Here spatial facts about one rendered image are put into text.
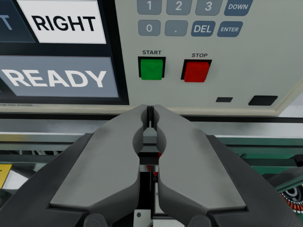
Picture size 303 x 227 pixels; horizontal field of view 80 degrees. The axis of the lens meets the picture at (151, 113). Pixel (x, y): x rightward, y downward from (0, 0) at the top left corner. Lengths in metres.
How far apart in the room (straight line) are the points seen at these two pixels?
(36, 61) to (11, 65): 0.02
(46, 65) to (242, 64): 0.17
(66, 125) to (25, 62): 0.07
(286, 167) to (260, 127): 0.10
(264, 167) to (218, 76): 0.17
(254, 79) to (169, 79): 0.08
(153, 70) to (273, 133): 0.15
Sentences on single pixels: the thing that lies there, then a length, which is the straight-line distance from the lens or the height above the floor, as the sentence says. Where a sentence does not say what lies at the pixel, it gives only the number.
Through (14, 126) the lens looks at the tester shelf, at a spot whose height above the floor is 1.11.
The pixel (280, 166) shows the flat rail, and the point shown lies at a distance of 0.32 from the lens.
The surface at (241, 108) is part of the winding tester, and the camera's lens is 0.22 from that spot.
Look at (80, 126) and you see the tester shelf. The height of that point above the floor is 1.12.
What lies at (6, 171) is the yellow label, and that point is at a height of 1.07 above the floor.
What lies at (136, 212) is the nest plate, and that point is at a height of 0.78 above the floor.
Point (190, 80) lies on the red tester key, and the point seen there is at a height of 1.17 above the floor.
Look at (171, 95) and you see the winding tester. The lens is 0.19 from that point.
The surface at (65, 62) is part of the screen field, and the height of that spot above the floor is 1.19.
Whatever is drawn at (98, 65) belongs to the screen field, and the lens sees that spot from 0.17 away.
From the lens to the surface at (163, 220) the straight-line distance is 0.41.
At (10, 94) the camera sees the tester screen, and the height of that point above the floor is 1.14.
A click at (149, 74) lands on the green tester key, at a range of 0.16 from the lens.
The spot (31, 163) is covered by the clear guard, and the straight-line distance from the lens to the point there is 0.28.
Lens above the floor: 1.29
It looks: 54 degrees down
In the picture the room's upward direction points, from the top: 1 degrees clockwise
